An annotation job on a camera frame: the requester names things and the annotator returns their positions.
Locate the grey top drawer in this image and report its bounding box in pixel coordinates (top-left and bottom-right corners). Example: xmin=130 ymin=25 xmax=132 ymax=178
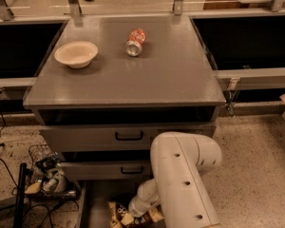
xmin=40 ymin=123 xmax=216 ymax=152

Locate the brown sea salt chip bag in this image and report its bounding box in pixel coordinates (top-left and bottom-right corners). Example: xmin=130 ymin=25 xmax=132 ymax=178
xmin=108 ymin=201 xmax=164 ymax=228

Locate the wire basket with items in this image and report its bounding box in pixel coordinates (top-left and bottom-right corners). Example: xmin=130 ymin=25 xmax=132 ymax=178
xmin=25 ymin=144 xmax=78 ymax=200

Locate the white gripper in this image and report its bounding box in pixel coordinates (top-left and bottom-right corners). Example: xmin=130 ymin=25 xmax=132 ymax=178
xmin=121 ymin=196 xmax=156 ymax=226

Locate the grey drawer cabinet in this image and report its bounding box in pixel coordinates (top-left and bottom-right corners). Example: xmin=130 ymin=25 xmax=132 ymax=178
xmin=23 ymin=14 xmax=227 ymax=185

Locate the grey middle drawer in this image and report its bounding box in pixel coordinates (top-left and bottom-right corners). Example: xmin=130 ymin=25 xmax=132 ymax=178
xmin=61 ymin=161 xmax=151 ymax=181

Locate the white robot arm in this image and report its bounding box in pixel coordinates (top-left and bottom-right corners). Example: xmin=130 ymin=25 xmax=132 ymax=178
xmin=122 ymin=132 xmax=222 ymax=228

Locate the red soda can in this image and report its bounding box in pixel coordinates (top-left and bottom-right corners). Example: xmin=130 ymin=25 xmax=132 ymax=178
xmin=125 ymin=28 xmax=146 ymax=57

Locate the white paper bowl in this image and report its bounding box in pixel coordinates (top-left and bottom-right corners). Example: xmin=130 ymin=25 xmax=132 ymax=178
xmin=54 ymin=41 xmax=98 ymax=68

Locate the grey open bottom drawer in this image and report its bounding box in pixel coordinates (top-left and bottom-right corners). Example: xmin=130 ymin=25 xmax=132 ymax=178
xmin=77 ymin=176 xmax=148 ymax=228

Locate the black cable on floor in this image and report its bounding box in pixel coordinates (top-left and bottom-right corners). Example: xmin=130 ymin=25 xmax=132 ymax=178
xmin=0 ymin=111 xmax=20 ymax=188

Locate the black pole stand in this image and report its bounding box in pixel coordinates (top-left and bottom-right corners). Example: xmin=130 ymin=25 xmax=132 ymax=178
xmin=13 ymin=162 xmax=27 ymax=228

